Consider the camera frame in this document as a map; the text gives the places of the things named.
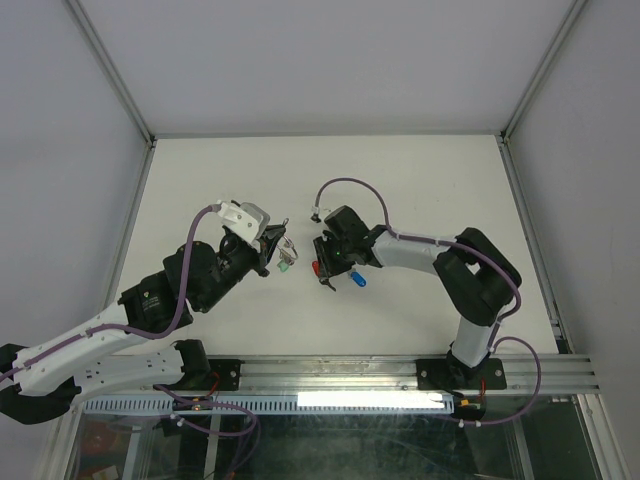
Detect key with red tag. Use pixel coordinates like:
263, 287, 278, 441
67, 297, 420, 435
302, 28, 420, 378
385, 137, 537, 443
312, 260, 336, 292

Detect metal keyring with clips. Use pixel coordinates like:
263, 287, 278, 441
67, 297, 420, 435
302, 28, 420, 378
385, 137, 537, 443
277, 233, 299, 267

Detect key with blue tag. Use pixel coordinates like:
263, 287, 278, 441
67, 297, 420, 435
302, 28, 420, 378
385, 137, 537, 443
348, 270, 367, 288

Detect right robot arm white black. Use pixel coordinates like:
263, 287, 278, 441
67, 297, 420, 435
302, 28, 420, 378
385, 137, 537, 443
313, 206, 522, 390

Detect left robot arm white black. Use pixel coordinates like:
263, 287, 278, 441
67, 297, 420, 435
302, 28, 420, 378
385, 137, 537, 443
1, 223, 286, 425

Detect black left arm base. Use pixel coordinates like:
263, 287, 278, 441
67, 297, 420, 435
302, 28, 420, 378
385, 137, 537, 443
159, 340, 243, 393

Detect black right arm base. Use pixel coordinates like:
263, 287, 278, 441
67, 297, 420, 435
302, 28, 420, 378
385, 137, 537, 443
415, 353, 507, 393

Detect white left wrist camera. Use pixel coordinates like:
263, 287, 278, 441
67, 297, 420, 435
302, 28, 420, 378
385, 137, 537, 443
217, 201, 270, 250

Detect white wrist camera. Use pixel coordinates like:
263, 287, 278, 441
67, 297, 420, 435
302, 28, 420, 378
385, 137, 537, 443
217, 201, 270, 250
310, 205, 331, 223

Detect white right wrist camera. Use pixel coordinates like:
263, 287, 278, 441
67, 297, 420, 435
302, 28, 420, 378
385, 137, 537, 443
310, 205, 331, 223

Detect aluminium mounting rail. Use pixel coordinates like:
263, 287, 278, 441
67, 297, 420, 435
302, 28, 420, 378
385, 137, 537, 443
232, 353, 600, 396

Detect white slotted cable duct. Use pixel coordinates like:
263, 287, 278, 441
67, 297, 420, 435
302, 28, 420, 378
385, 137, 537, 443
83, 391, 454, 416

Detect right aluminium frame post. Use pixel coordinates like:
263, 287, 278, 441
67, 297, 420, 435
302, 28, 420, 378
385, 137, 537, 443
495, 0, 590, 354

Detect aluminium frame post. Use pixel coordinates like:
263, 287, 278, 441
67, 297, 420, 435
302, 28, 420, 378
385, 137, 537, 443
62, 0, 157, 310
495, 0, 590, 354

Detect left aluminium frame post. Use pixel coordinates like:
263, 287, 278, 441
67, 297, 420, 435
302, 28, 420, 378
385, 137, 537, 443
62, 0, 157, 310

